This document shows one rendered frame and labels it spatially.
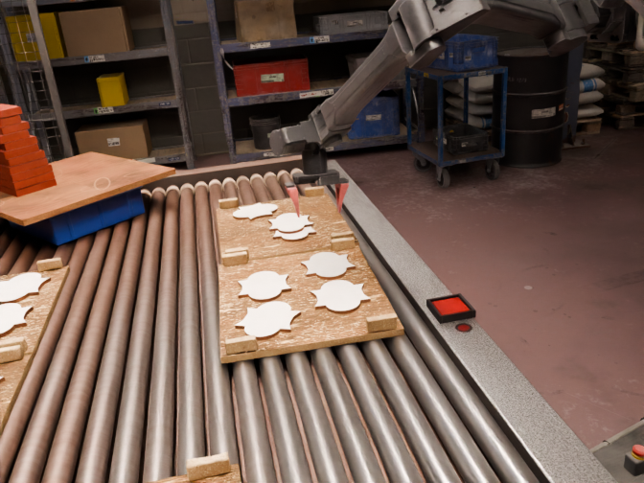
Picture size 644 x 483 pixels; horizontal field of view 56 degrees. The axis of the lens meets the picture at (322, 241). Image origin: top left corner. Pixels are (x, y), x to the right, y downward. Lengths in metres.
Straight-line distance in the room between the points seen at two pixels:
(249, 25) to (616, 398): 4.16
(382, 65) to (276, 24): 4.52
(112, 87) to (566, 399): 4.55
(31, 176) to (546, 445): 1.58
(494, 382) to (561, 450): 0.17
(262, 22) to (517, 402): 4.84
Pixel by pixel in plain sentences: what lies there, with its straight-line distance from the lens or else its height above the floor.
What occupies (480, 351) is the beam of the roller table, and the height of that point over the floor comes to 0.92.
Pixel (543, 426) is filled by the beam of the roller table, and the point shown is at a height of 0.91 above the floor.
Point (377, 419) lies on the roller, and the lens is 1.00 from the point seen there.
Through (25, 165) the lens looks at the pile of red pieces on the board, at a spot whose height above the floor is 1.12.
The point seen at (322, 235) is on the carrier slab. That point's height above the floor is 0.94.
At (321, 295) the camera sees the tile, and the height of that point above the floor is 0.94.
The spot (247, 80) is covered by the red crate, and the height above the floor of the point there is 0.79.
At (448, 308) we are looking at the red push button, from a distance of 1.27.
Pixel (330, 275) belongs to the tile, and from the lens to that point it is 1.38.
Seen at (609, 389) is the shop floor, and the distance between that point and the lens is 2.70.
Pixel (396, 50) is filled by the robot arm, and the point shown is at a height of 1.44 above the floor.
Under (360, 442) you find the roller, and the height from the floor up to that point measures 0.92.
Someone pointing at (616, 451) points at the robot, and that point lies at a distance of 2.05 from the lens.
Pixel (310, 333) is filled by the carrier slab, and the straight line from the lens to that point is 1.19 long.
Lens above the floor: 1.56
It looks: 23 degrees down
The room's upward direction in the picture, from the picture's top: 5 degrees counter-clockwise
